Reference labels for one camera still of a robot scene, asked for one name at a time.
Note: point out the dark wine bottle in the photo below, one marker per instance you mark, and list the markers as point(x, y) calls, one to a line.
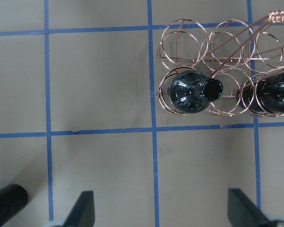
point(192, 91)
point(266, 97)
point(13, 198)

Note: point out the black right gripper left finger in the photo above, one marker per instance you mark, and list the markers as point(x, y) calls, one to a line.
point(83, 211)

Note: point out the copper wire bottle basket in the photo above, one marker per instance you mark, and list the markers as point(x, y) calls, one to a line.
point(234, 52)

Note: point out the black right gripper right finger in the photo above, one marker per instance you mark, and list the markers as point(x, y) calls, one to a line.
point(242, 212)

